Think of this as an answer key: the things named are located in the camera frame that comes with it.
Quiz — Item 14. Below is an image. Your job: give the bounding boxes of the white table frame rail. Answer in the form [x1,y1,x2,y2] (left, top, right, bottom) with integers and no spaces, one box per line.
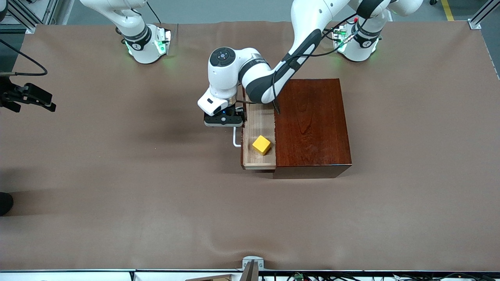
[0,270,243,281]

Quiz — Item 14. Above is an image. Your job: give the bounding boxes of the black base power cable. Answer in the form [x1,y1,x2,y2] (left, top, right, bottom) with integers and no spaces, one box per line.
[146,1,163,24]

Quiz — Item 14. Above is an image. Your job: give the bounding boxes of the aluminium post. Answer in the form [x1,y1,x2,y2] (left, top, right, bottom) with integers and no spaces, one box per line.
[239,261,259,281]

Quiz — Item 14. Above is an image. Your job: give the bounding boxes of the black round object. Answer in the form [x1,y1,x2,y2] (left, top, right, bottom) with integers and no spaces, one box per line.
[0,192,14,216]

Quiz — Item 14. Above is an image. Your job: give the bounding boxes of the brown cardboard piece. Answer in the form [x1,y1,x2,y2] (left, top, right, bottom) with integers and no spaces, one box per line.
[184,273,235,281]

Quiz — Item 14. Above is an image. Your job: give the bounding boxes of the brown table cover mat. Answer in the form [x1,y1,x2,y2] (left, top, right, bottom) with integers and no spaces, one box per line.
[0,21,500,272]

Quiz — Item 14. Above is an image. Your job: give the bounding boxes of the aluminium frame profile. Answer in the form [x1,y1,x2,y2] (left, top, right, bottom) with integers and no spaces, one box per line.
[0,0,59,34]
[468,0,500,30]

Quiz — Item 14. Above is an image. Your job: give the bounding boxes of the dark red-brown wooden cabinet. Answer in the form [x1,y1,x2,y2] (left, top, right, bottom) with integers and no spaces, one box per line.
[273,78,353,180]

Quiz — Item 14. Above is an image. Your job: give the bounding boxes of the grey metal clamp bracket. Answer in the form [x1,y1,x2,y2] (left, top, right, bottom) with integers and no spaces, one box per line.
[242,256,264,271]

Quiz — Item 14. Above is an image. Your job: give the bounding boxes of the yellow block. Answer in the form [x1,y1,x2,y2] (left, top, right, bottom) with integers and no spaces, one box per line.
[252,135,272,156]

